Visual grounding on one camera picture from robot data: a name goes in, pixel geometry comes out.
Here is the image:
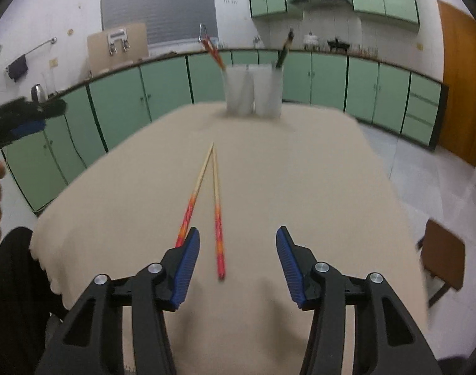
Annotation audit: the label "red orange chopstick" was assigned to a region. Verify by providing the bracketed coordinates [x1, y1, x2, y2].
[212, 147, 226, 281]
[175, 142, 214, 247]

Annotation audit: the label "red-tipped wooden chopstick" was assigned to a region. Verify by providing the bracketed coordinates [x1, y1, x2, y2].
[200, 37, 226, 71]

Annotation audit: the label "black chopstick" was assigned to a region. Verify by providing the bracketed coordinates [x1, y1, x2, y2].
[275, 29, 295, 69]

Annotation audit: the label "electric kettle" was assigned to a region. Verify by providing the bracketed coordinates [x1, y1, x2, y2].
[31, 84, 47, 104]

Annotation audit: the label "dark hanging towel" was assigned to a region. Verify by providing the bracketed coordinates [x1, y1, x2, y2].
[7, 55, 28, 82]

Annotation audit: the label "brown stool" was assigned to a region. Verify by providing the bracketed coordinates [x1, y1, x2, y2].
[416, 218, 466, 308]

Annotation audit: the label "brown wooden board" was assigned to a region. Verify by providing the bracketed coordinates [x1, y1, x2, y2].
[87, 23, 149, 76]

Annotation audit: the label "window roller blind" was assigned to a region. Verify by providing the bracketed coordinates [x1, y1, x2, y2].
[101, 0, 218, 45]

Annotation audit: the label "beige tablecloth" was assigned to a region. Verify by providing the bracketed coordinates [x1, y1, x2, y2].
[30, 103, 427, 374]

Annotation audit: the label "white double utensil holder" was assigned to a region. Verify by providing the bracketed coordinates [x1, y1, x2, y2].
[222, 63, 283, 119]

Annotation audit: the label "green lower cabinets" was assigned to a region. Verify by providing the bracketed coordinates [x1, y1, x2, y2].
[2, 51, 448, 213]

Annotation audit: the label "white cooking pot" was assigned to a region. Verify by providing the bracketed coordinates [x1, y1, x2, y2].
[302, 32, 321, 52]

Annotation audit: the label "black wok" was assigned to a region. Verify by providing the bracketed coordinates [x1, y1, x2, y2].
[327, 37, 351, 53]

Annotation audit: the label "wooden door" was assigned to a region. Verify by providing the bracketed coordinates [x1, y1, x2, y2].
[438, 1, 476, 166]

